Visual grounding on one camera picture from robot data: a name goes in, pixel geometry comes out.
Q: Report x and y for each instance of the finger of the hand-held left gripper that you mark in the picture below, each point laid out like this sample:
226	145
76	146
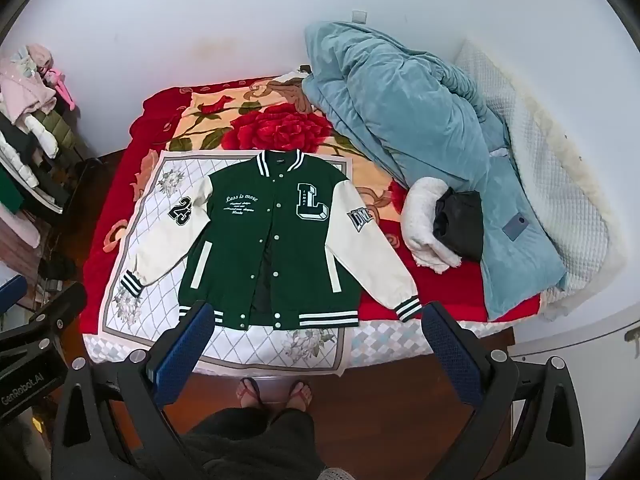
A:
57	312
12	292

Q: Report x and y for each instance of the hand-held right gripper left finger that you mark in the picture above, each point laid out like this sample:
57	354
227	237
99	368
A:
182	350

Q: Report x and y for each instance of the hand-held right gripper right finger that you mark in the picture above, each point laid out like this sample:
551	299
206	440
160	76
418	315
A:
450	355

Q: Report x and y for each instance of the green and white varsity jacket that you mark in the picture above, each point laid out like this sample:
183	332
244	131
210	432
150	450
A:
240	260

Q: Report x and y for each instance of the dark hanging clothes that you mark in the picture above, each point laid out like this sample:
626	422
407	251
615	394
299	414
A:
55	180

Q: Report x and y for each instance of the checked mattress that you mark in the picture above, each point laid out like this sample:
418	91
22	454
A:
425	340

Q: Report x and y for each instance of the white diamond-pattern floral cloth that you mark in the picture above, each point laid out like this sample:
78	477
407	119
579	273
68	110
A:
150	320

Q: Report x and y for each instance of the person's left foot in sandal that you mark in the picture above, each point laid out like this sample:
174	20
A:
248	394

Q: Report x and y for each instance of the person's foot in sandal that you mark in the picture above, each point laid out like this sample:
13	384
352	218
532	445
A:
248	394
300	396

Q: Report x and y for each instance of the green hanging garment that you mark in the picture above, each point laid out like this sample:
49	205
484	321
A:
7	192

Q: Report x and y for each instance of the person's dark pants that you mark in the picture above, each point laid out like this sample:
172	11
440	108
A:
250	445

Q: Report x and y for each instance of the person's right foot in sandal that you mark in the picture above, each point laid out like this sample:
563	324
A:
300	396

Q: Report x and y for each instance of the black folded garment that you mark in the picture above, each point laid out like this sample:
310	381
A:
460	225

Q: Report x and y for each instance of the white puffer jacket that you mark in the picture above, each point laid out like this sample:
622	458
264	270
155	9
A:
17	160

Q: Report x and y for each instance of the white fleece blanket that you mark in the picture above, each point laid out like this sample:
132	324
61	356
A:
420	220

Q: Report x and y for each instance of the grey-blue phone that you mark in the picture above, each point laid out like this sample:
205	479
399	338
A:
516	226

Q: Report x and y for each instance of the olive puffer jacket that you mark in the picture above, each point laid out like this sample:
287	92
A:
55	127

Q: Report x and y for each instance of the pink hanger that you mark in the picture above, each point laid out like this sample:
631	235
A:
64	90

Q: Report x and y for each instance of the pink garment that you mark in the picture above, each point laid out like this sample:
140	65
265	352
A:
25	82

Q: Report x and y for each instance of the white quilted pillow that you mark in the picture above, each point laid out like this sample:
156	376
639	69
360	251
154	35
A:
540	150

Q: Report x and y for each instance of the red floral blanket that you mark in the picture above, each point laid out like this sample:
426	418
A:
280	130

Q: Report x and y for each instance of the teal quilt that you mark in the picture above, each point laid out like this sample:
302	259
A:
400	110

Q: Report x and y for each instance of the white wall socket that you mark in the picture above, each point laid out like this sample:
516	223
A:
359	15

